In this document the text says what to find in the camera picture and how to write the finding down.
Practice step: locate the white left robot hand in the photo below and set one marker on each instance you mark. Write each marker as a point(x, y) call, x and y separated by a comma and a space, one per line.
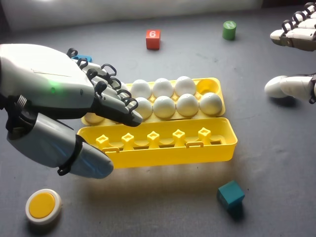
point(49, 79)

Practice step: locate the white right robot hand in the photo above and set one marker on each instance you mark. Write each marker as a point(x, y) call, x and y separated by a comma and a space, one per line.
point(298, 85)

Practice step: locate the yellow plastic egg carton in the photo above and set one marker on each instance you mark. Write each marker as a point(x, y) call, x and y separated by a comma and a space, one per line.
point(160, 150)

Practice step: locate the blue block with holes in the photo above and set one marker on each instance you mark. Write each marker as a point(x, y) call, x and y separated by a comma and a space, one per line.
point(85, 59)

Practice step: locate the green cylinder block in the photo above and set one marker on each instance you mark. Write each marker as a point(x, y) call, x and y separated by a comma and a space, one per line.
point(229, 30)

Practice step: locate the red number block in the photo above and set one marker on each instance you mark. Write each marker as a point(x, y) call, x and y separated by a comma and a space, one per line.
point(153, 40)

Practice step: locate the yellow button with white rim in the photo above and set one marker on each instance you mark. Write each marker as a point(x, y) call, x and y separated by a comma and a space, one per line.
point(42, 205)

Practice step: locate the teal cube block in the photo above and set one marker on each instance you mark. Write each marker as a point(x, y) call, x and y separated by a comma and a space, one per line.
point(230, 196)

